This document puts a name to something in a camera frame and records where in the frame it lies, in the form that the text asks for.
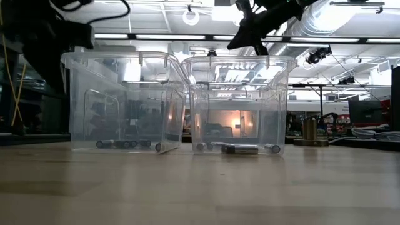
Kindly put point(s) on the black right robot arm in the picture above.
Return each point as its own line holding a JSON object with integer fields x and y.
{"x": 304, "y": 3}

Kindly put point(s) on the black flat platform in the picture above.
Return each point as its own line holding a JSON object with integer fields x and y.
{"x": 359, "y": 144}
{"x": 31, "y": 139}

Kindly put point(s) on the overhead light bar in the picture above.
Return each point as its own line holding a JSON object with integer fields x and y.
{"x": 172, "y": 37}

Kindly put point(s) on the black vertical post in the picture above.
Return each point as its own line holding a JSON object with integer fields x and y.
{"x": 395, "y": 100}

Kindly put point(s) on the black ceiling mounted camera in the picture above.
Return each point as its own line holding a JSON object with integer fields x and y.
{"x": 347, "y": 80}
{"x": 317, "y": 56}

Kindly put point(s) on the black overhead camera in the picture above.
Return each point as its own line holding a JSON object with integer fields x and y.
{"x": 212, "y": 53}

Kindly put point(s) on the dark computer monitor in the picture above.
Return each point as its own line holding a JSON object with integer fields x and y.
{"x": 368, "y": 112}

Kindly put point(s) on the brass cylinder stand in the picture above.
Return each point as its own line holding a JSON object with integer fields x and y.
{"x": 310, "y": 129}

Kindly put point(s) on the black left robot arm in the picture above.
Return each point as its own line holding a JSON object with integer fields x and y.
{"x": 25, "y": 12}

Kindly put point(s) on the clear plastic storage bin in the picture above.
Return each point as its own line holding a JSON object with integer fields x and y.
{"x": 275, "y": 125}
{"x": 93, "y": 125}

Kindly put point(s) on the silver black battery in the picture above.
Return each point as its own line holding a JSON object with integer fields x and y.
{"x": 240, "y": 150}
{"x": 273, "y": 148}

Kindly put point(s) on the red box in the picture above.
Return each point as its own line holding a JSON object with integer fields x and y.
{"x": 343, "y": 117}

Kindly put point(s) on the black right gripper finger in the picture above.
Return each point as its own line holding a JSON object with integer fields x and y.
{"x": 245, "y": 39}
{"x": 261, "y": 47}

